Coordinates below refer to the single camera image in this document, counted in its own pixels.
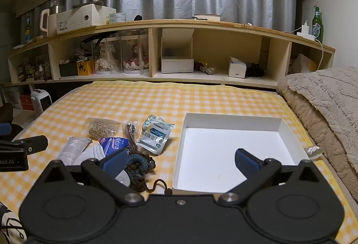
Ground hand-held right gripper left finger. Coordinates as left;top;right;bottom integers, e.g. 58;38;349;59
43;147;145;207

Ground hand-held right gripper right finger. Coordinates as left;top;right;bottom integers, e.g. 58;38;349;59
218;148;320;207

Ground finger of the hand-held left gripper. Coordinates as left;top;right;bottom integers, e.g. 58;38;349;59
0;122;13;136
0;135;49;154

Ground purple blue packet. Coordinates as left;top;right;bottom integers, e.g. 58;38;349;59
99;136;131;158

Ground white cardboard box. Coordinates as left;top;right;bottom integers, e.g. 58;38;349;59
160;28;195;74
172;113;307;196

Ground clear bag of brown hair ties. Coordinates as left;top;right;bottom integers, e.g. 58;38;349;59
124;120;139;147

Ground clear bag of rubber bands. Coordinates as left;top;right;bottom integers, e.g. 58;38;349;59
87;118;122;140

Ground dark cloth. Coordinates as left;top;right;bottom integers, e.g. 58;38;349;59
0;103;25;137

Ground dark teal crocheted pouch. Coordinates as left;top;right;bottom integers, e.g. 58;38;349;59
122;146;173;196

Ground white cotton pad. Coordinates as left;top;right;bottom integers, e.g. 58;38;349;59
74;143;107;167

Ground red box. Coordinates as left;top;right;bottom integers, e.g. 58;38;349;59
19;94;34;111

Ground grey tube packet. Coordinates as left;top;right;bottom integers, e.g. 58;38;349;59
60;136;93;165

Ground white space heater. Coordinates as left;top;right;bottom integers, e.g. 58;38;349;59
30;89;53;115

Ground white blue sealed packet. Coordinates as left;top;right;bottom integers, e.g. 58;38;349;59
136;115;175;156

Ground white black printed cloth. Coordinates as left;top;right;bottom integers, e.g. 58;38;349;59
0;202;27;244

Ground crumpled clear plastic wrapper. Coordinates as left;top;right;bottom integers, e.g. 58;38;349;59
304;146;324;161

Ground small figurines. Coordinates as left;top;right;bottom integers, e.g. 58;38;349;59
16;56;53;83

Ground yellow checked bedsheet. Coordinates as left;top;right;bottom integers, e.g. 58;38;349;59
0;80;352;237

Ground dark tissue box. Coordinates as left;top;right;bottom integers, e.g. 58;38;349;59
58;63;78;77

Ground black furry item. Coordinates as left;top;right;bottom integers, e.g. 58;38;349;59
245;63;267;78

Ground yellow cat box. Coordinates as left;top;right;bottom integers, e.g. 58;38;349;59
77;60;94;76

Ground white tissue box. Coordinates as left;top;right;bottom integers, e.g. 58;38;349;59
228;57;247;78

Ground beige fleece blanket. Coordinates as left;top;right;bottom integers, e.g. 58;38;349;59
276;66;358;195

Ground white electric kettle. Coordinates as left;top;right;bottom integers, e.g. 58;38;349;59
39;8;51;38

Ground white plastic bag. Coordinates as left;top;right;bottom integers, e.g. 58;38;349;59
292;53;318;73

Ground open white cardboard box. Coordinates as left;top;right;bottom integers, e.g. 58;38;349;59
160;28;195;74

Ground white speckled storage box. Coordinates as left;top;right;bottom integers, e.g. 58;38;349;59
55;4;117;35

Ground round labelled tin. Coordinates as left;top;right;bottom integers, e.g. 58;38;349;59
109;13;125;24

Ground white power strip with charger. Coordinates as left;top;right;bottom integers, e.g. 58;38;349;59
296;21;317;38

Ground flat round tin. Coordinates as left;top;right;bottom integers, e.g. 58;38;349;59
192;13;222;22

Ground green glass bottle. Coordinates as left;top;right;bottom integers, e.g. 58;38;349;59
311;5;324;44

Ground wooden headboard shelf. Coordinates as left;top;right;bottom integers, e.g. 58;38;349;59
2;19;336;91

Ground bundle of rope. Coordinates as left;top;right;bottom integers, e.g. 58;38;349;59
199;65;218;76

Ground white charging cable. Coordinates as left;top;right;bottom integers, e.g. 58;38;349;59
315;37;325;70

